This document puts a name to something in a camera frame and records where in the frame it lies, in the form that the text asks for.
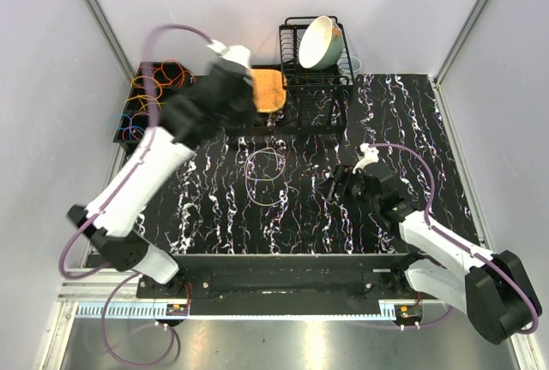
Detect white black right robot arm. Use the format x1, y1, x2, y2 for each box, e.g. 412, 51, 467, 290
328, 162, 542, 344

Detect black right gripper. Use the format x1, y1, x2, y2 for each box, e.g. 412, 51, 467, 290
315, 163, 379, 211

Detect white ceramic bowl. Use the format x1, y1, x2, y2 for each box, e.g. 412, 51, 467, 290
299, 15, 344, 70

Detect pink cable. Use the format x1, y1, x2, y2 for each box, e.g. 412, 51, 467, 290
122, 112, 154, 142

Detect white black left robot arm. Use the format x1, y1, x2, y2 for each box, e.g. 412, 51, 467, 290
67, 45, 256, 298

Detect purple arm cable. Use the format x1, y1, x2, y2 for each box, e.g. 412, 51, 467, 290
57, 24, 226, 367
342, 142, 540, 337

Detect blue cable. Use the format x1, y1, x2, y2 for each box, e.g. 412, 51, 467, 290
106, 112, 142, 143

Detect black wire dish rack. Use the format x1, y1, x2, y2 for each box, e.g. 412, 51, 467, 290
279, 15, 354, 91

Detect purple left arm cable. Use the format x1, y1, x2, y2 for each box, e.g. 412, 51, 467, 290
57, 24, 226, 367

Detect orange cable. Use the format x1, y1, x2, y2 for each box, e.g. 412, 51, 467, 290
130, 58, 196, 90

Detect yellow cable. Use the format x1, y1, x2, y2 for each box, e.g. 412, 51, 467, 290
124, 86, 166, 112

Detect black compartment bin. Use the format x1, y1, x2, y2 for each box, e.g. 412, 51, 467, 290
110, 59, 196, 155

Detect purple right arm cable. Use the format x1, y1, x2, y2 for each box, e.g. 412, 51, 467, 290
342, 142, 540, 337

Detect grey cable duct strip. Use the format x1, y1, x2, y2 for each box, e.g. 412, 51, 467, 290
76, 294, 422, 321

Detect black flat tray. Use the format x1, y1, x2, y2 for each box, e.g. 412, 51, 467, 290
226, 63, 353, 137

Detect light blue cup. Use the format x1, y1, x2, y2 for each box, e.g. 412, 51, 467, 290
337, 56, 362, 76

